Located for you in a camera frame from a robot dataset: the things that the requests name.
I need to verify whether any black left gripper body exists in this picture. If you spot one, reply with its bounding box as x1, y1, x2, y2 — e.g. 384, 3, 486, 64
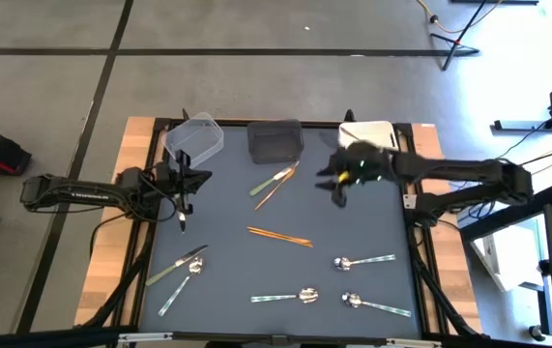
157, 149, 195, 218

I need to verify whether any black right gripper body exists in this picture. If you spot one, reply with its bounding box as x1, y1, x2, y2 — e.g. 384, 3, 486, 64
332, 140, 396, 209

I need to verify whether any silver spoon with green handle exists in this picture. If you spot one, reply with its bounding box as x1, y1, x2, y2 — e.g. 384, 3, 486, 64
249, 287, 320, 305
332, 253, 397, 273
157, 255, 205, 318
341, 291, 413, 319

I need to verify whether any white plastic container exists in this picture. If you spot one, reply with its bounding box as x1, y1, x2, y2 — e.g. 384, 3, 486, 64
336, 120, 400, 152

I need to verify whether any clear plastic container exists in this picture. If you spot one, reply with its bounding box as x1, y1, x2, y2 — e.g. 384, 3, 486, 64
163, 111, 225, 170

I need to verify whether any dark grey plastic container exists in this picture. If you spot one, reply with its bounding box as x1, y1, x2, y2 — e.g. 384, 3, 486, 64
247, 119, 305, 165

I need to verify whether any dark grey table mat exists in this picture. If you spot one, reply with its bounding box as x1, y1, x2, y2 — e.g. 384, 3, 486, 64
139, 126, 422, 339

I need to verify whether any black tripod stand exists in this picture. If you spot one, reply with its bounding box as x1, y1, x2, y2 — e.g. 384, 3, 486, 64
428, 0, 481, 72

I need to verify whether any black diagonal beam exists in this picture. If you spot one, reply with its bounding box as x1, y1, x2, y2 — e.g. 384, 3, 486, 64
458, 182, 552, 244

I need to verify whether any white box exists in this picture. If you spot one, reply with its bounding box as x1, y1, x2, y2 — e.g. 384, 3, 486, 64
470, 217, 546, 293

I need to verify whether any yellow cable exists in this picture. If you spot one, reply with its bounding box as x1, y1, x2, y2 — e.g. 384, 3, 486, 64
417, 0, 505, 36

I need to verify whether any black aluminium table frame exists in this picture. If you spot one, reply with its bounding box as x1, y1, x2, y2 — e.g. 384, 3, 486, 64
74, 108, 489, 348

